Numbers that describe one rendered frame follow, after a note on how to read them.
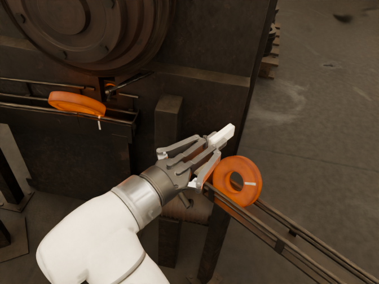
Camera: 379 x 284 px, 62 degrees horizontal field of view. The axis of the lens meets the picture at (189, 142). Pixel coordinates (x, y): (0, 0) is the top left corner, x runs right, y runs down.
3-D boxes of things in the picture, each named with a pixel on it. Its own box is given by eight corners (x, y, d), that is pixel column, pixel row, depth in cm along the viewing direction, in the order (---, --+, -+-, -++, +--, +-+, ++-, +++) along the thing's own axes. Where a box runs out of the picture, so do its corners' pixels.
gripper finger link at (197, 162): (172, 169, 61) (177, 174, 60) (214, 141, 66) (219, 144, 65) (173, 181, 64) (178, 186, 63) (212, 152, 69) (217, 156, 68)
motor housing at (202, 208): (157, 241, 154) (158, 171, 117) (202, 251, 153) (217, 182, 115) (150, 267, 145) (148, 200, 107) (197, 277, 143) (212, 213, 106)
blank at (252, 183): (218, 203, 101) (212, 205, 98) (216, 154, 100) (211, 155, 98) (263, 209, 91) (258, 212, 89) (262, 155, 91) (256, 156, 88)
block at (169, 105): (161, 140, 125) (162, 89, 108) (180, 143, 124) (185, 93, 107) (153, 159, 117) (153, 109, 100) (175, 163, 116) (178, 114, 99)
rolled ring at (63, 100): (65, 98, 94) (67, 88, 95) (37, 102, 106) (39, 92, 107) (115, 117, 108) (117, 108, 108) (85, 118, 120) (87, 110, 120)
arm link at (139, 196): (142, 239, 58) (166, 218, 61) (137, 214, 51) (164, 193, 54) (113, 207, 63) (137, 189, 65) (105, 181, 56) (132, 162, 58)
